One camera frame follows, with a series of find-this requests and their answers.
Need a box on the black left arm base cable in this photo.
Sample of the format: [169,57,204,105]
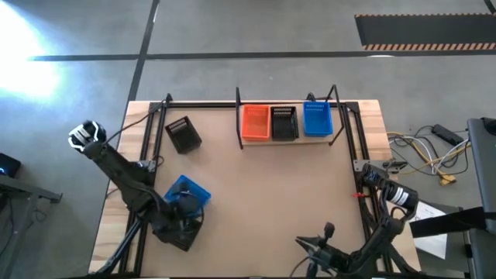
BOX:
[102,101,168,147]

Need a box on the black mat with hazard stripes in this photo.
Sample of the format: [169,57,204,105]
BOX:
[353,12,496,52]

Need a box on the grey flat panel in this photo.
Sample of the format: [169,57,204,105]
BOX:
[463,116,496,279]

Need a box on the black device with blue light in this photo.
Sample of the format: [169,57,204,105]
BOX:
[0,151,22,179]

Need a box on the white cable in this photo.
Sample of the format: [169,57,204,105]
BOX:
[389,137,470,175]

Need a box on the white paper sheet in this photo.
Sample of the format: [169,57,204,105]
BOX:
[408,200,449,260]

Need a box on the orange plastic slotted basket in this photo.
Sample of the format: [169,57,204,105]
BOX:
[240,104,271,143]

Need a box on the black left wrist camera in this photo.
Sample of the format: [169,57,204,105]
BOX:
[177,188,203,217]

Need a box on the wooden shelf with black legs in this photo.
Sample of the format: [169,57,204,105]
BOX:
[235,84,346,151]

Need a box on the black power strip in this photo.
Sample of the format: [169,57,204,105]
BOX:
[431,123,465,147]

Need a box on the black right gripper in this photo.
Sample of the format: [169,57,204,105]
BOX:
[295,236,352,276]

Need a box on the yellow cable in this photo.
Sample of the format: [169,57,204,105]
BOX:
[387,131,472,187]

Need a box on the brown hardboard work surface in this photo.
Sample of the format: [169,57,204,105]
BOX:
[139,107,384,278]

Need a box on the grey metal stand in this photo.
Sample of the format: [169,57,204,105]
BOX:
[0,174,64,279]

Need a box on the blue plastic slotted basket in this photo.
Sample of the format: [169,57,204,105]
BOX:
[163,174,212,218]
[302,101,334,138]

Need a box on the black aluminium rig frame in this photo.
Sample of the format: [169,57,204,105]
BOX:
[88,91,422,278]

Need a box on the black flat bar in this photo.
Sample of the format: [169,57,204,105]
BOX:
[409,206,496,239]

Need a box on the black floor cable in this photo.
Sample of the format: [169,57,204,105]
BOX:
[391,124,472,177]

